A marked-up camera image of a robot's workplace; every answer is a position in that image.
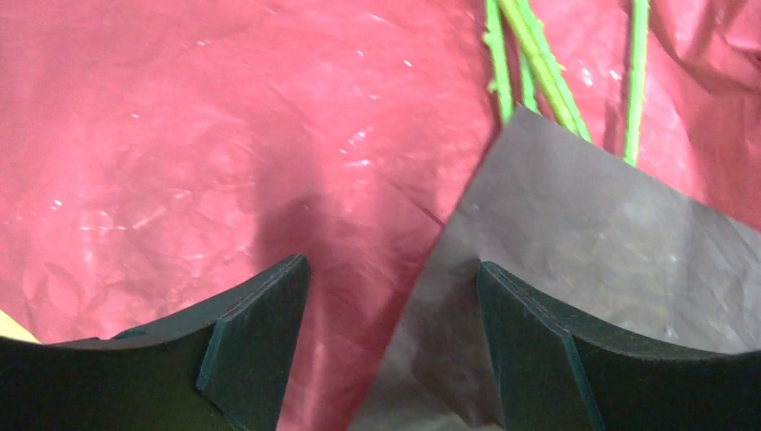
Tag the maroon wrapping paper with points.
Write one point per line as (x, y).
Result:
(157, 153)

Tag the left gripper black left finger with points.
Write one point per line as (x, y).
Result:
(221, 364)

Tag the pink yellow flower bunch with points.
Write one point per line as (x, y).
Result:
(539, 69)

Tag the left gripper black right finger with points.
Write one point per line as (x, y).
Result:
(559, 368)

